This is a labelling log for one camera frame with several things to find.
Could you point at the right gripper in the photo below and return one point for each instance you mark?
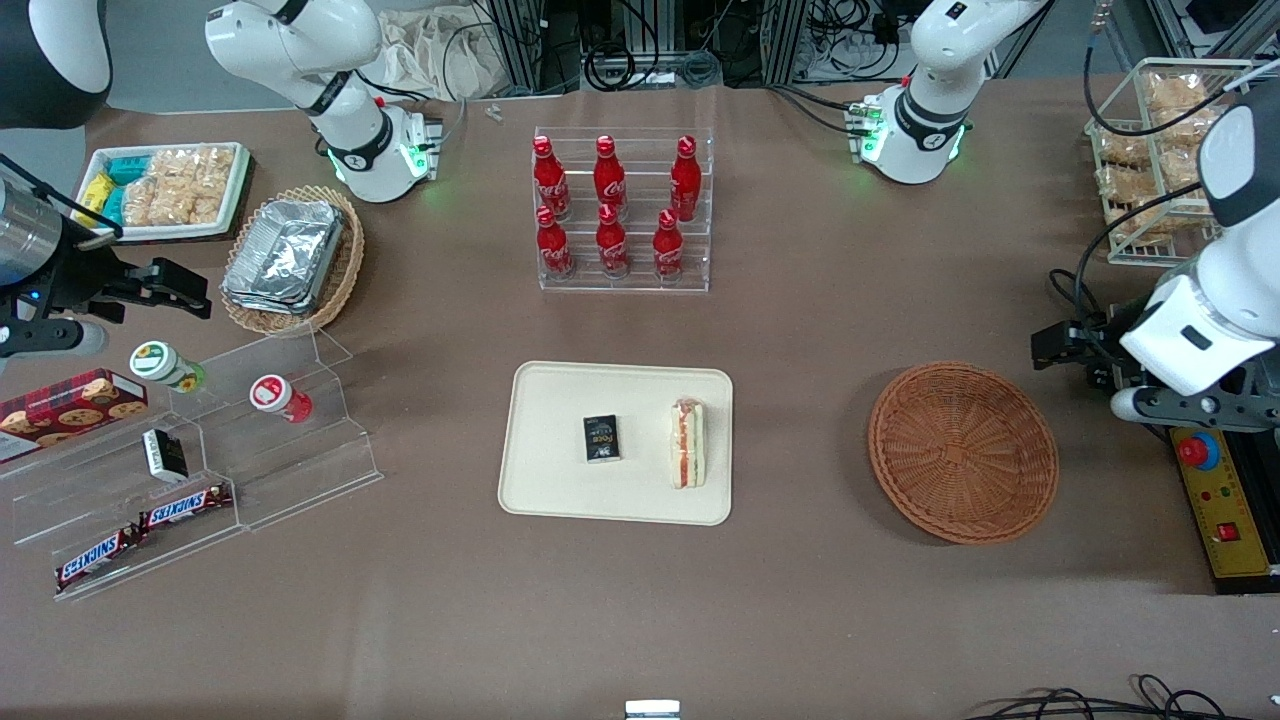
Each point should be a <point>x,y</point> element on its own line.
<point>82,279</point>

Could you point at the clear bag of crackers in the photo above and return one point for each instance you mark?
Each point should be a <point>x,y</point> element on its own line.
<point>170,205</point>
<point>195,165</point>

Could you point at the triangle sandwich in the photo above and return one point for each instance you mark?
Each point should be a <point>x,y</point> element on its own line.
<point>688,445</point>

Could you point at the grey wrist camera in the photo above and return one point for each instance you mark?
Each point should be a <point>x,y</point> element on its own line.
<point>55,338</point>
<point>1200,405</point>

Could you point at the beige cloth bag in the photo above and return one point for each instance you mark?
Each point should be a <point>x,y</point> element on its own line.
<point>430,55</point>

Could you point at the cream plastic tray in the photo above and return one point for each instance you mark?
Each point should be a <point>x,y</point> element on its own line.
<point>650,400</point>

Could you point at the red cookie box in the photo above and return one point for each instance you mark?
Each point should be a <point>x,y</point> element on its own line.
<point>70,405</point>

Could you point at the small black white box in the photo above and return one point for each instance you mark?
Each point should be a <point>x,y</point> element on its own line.
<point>165,455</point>

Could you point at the white snack tray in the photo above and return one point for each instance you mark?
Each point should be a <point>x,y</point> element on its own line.
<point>235,205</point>

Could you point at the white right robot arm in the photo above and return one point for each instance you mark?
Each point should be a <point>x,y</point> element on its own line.
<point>350,130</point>

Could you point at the red emergency stop button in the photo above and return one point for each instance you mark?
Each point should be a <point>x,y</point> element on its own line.
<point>1198,451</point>

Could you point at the red capped drink bottle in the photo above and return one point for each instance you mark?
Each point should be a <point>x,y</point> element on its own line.
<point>278,397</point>

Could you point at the red cola bottle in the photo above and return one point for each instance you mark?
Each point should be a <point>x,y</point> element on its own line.
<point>609,180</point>
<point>612,248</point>
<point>686,182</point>
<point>668,250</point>
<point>554,250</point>
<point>550,180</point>

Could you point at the yellow snack packet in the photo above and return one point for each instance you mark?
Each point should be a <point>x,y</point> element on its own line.
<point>95,195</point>

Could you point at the snickers chocolate bar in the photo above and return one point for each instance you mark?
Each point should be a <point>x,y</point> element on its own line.
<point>185,508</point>
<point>95,558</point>

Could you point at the small black card box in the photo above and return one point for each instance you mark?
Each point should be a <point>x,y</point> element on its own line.
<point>602,438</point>

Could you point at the round brown wicker basket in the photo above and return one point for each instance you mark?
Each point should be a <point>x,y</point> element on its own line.
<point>960,450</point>

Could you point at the stack of foil containers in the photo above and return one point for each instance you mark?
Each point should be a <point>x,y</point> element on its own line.
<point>285,255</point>

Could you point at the clear acrylic stepped stand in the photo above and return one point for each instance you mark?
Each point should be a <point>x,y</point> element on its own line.
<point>300,470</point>

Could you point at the clear acrylic bottle rack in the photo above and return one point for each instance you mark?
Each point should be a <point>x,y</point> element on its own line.
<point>640,280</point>

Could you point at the teal snack packet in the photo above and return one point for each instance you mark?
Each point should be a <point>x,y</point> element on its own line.
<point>127,169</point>

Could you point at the yellow black control box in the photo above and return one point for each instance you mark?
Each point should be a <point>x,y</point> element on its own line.
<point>1240,540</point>

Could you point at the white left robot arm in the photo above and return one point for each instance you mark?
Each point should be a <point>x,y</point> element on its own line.
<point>930,120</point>

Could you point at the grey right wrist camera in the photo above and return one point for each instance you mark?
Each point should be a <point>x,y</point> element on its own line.
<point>55,338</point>

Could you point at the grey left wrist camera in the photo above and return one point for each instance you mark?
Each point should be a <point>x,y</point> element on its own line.
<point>1200,405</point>

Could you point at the small white edge object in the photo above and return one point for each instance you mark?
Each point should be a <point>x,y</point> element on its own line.
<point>652,710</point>

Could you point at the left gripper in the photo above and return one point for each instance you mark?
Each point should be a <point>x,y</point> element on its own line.
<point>1100,345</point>

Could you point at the oval wicker basket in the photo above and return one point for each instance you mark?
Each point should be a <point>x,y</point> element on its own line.
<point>345,270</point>

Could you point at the green capped drink bottle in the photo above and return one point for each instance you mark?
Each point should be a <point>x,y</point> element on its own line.
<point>160,365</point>

